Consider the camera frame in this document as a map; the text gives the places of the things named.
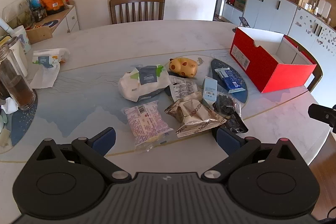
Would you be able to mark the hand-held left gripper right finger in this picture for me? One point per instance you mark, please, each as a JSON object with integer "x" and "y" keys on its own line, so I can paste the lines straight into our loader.
{"x": 228, "y": 141}

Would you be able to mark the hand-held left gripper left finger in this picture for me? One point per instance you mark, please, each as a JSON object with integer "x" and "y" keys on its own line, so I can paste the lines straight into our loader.
{"x": 103, "y": 141}

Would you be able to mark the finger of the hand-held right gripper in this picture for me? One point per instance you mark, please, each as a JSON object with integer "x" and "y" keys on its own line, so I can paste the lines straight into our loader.
{"x": 324, "y": 115}

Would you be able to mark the black snack wrapper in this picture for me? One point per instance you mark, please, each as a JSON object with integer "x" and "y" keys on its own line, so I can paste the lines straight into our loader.
{"x": 236, "y": 125}

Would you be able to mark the clear bag of raisins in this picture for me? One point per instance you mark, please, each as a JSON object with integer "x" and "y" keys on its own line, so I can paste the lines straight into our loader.
{"x": 225, "y": 103}

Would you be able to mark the silver brown snack packet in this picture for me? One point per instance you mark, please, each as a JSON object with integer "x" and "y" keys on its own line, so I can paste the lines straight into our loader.
{"x": 194, "y": 116}

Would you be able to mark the purple print bread packet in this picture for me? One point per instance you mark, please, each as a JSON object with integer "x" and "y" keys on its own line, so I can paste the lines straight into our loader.
{"x": 145, "y": 123}

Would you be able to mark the light blue carton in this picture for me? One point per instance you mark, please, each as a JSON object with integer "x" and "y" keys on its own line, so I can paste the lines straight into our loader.
{"x": 210, "y": 90}

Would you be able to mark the blue snack wrapper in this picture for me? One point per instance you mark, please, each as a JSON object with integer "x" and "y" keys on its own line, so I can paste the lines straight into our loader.
{"x": 231, "y": 81}

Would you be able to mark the white blue green tissue pack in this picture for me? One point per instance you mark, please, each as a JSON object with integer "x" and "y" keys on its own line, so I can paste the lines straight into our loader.
{"x": 141, "y": 82}

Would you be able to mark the white black-print snack packet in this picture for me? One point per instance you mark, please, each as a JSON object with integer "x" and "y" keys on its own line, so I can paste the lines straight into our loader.
{"x": 182, "y": 87}

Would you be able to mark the red cardboard box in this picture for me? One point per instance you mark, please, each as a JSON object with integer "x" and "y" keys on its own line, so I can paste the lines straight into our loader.
{"x": 262, "y": 66}

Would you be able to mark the yellow spotted pig toy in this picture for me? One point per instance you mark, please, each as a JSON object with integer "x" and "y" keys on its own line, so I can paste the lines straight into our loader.
{"x": 183, "y": 67}

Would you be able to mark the white marble desktop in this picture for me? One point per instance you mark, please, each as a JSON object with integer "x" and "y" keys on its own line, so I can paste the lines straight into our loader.
{"x": 131, "y": 37}

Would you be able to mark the white paper napkin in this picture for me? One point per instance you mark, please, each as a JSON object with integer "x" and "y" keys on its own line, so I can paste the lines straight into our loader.
{"x": 43, "y": 79}

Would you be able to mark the glass jar with brown contents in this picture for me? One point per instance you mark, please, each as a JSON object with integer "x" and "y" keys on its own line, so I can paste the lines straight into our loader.
{"x": 18, "y": 92}

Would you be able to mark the small white tissue pack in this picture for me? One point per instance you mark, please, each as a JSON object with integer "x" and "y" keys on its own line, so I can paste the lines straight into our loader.
{"x": 47, "y": 58}

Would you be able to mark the crumpled white tissue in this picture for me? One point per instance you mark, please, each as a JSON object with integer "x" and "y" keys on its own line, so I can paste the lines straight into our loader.
{"x": 9, "y": 106}

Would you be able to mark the folding phone stand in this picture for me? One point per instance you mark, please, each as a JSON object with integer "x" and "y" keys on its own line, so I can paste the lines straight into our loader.
{"x": 244, "y": 22}

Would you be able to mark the white side cabinet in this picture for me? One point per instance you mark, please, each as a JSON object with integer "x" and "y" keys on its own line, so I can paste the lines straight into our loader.
{"x": 69, "y": 22}

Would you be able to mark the open brown cardboard box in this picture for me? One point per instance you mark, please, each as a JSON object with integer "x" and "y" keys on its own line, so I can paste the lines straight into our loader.
{"x": 39, "y": 35}

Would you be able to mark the white printed mug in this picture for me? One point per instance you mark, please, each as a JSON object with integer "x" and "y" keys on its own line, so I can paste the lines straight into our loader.
{"x": 23, "y": 40}

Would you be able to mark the small blue globe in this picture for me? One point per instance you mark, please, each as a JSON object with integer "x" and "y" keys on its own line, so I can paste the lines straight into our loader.
{"x": 35, "y": 2}

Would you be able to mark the clear plastic container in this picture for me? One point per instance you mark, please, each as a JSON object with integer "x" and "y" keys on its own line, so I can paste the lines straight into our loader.
{"x": 15, "y": 11}

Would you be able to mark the white wooden wall cabinet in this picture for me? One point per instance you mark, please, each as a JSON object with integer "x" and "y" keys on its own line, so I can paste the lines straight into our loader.
{"x": 270, "y": 6}

